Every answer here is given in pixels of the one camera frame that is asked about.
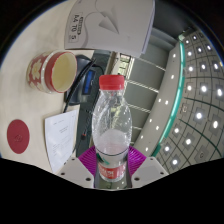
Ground flat round red coaster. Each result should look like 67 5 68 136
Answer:
6 119 31 155

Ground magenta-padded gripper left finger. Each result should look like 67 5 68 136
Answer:
56 146 99 190

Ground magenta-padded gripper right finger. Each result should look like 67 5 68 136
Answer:
126 145 169 189

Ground clear red-capped water bottle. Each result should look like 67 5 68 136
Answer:
91 74 133 183

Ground red and white mug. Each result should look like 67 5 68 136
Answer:
26 50 78 94

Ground white copy paper carton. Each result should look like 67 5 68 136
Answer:
64 0 156 58

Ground printed white paper sheet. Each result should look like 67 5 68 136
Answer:
44 108 80 174

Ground recessed ceiling lights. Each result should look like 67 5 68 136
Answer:
139 31 224 168

